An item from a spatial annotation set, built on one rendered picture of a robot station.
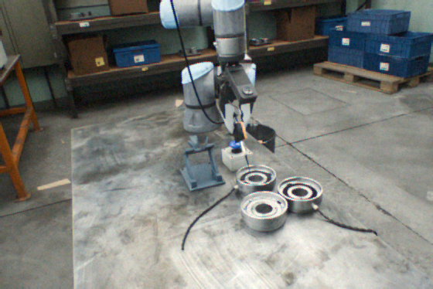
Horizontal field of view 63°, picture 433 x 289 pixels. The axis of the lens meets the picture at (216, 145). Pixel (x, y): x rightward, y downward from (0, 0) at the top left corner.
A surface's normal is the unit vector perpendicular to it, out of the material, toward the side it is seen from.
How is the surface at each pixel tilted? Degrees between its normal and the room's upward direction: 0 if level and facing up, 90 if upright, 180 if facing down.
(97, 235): 0
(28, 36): 90
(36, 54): 90
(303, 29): 91
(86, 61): 92
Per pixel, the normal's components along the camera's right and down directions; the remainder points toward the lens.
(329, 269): -0.08, -0.90
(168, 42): 0.37, 0.37
